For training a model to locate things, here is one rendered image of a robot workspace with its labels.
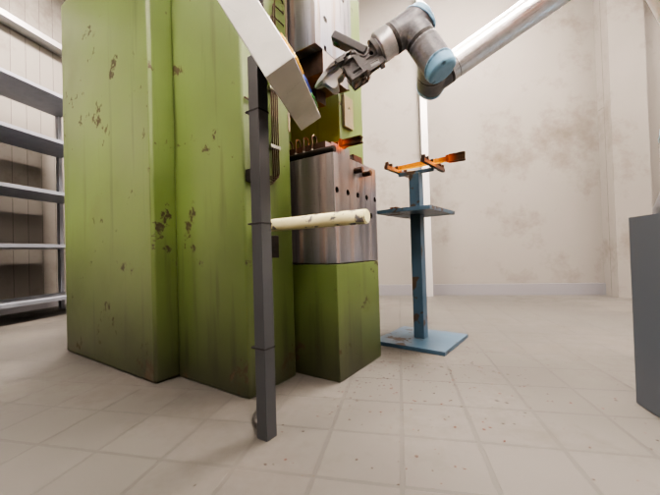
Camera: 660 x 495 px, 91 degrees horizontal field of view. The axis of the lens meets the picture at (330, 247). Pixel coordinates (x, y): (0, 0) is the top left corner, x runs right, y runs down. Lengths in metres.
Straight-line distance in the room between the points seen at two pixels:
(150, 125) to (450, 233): 3.11
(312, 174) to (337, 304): 0.54
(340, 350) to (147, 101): 1.28
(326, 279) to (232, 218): 0.43
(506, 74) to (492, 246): 1.86
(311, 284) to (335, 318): 0.17
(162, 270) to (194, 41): 0.94
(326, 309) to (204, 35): 1.19
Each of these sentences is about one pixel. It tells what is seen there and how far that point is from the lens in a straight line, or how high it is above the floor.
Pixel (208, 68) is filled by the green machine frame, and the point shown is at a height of 1.25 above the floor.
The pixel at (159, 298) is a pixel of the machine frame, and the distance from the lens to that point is 1.53.
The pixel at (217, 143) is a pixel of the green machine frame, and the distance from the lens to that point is 1.38.
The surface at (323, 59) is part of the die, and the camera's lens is 1.58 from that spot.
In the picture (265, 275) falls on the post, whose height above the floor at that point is 0.46.
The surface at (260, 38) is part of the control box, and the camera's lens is 0.90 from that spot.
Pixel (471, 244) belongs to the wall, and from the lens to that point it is 3.91.
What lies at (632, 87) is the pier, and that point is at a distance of 4.49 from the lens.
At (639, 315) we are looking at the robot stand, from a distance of 1.43.
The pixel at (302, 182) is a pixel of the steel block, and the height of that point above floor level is 0.81.
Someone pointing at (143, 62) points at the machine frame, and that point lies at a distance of 1.74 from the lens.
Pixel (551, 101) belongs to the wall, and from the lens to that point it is 4.42.
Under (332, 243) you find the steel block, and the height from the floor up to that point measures 0.55.
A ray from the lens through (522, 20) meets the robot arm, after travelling 1.32.
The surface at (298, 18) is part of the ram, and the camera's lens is 1.68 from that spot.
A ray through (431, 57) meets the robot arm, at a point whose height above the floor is 1.05.
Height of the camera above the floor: 0.52
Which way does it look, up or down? 1 degrees up
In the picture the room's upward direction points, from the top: 2 degrees counter-clockwise
